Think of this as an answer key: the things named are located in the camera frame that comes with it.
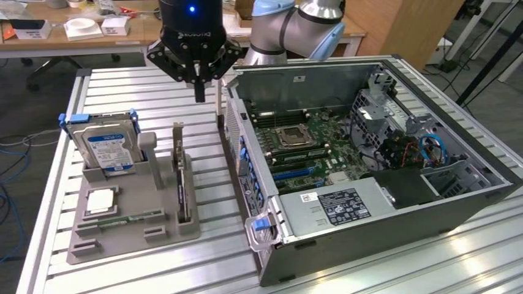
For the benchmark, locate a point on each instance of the metal CPU socket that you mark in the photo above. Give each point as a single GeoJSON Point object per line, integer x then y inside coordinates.
{"type": "Point", "coordinates": [293, 134]}

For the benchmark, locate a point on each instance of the black office chair base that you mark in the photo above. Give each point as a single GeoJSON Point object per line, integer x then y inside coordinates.
{"type": "Point", "coordinates": [53, 65]}

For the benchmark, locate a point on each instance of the green RAM stick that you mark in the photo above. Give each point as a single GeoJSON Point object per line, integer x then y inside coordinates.
{"type": "Point", "coordinates": [135, 218]}

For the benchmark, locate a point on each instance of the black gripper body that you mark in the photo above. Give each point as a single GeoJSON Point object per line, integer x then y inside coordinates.
{"type": "Point", "coordinates": [189, 24]}

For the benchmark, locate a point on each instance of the wooden cabinet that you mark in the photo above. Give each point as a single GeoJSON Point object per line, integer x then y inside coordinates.
{"type": "Point", "coordinates": [421, 27]}

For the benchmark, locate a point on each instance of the blue expansion slot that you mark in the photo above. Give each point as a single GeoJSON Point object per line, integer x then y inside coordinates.
{"type": "Point", "coordinates": [294, 174]}

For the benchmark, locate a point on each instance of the graphics card with metal bracket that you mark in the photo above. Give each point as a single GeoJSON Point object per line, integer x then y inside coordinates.
{"type": "Point", "coordinates": [183, 190]}

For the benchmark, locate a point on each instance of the white box with black top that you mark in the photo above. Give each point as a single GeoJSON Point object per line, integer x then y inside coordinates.
{"type": "Point", "coordinates": [31, 30]}

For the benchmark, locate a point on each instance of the silver CPU chip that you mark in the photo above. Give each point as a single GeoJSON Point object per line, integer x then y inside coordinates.
{"type": "Point", "coordinates": [101, 201]}

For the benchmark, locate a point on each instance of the black slanted pole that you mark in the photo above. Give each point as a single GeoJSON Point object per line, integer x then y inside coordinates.
{"type": "Point", "coordinates": [486, 64]}

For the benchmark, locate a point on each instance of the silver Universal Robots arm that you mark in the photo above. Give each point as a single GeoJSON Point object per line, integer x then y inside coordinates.
{"type": "Point", "coordinates": [270, 36]}

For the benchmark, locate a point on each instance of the small white labelled box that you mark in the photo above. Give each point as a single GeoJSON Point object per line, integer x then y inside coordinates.
{"type": "Point", "coordinates": [114, 27]}

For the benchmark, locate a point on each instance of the open black PC case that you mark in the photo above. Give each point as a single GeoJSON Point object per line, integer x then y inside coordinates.
{"type": "Point", "coordinates": [367, 245]}

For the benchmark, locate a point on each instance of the brown cardboard box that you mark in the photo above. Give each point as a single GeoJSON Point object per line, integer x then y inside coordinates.
{"type": "Point", "coordinates": [245, 9]}

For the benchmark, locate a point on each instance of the stack of white papers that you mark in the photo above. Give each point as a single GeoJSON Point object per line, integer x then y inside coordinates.
{"type": "Point", "coordinates": [239, 28]}

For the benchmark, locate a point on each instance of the perforated metal drive cage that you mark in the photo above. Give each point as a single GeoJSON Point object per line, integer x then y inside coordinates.
{"type": "Point", "coordinates": [370, 122]}

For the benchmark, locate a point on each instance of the metal disk bay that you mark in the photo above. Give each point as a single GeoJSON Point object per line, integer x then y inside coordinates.
{"type": "Point", "coordinates": [454, 180]}

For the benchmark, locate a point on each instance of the installed labelled RAM stick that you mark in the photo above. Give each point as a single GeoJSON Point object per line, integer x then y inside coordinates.
{"type": "Point", "coordinates": [302, 154]}

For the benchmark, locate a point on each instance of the small silver heatsink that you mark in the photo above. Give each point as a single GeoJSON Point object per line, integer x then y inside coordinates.
{"type": "Point", "coordinates": [341, 177]}

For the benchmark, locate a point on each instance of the gray cup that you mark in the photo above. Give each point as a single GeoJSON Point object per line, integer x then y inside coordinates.
{"type": "Point", "coordinates": [57, 3]}

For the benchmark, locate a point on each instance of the gray printed parts rack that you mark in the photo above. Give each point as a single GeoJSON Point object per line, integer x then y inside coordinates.
{"type": "Point", "coordinates": [135, 196]}

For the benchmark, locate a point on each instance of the wooden desk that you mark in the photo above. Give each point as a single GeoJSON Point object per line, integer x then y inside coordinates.
{"type": "Point", "coordinates": [53, 44]}

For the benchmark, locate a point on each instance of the white desk frame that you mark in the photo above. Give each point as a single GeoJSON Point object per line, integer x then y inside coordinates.
{"type": "Point", "coordinates": [474, 27]}

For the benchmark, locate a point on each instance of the gray power supply unit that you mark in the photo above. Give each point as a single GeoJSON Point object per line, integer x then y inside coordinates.
{"type": "Point", "coordinates": [310, 214]}

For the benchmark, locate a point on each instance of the hard disk with blue caddy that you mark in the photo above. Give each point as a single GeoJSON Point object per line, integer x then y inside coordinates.
{"type": "Point", "coordinates": [109, 150]}

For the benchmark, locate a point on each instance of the green motherboard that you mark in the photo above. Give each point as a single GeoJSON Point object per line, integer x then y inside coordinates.
{"type": "Point", "coordinates": [339, 153]}

